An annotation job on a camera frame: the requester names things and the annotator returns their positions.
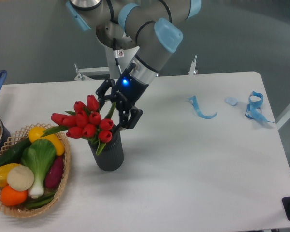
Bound small pale blue cap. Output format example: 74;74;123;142
225;97;238;106

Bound woven wicker basket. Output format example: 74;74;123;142
0;124;71;218

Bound green bean pods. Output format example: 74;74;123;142
25;191;55;210

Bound curved blue tape strip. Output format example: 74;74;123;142
187;95;218;119

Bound green bok choy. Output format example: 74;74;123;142
21;139;56;199

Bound orange fruit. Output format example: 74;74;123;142
0;185;28;206

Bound purple sweet potato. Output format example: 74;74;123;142
44;156;64;189

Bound dark grey ribbed vase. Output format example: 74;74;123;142
88;132;124;171

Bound yellow bell pepper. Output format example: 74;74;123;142
0;163;21;187

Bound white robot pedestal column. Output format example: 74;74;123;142
104;46;139;79

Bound cream white onion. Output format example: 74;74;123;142
7;165;34;191

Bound crumpled blue tape bundle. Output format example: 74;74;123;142
245;91;274;124

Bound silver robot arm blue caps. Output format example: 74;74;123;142
66;0;202;133

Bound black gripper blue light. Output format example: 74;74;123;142
96;74;149;135

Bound dark green cucumber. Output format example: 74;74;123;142
0;138;31;167

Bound yellow squash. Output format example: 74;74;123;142
28;126;65;156

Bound white metal base frame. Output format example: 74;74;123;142
74;55;198;81

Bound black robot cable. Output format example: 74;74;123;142
112;38;125;77

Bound red tulip bouquet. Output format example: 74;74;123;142
42;95;116;155

